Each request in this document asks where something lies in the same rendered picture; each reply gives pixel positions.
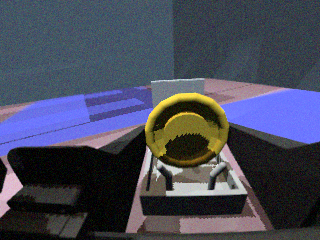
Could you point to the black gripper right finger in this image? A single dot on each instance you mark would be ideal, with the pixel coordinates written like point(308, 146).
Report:
point(283, 173)

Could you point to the yellow round plate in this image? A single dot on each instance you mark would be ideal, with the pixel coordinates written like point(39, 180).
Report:
point(186, 130)

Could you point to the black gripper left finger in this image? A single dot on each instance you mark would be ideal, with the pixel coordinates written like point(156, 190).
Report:
point(109, 173)

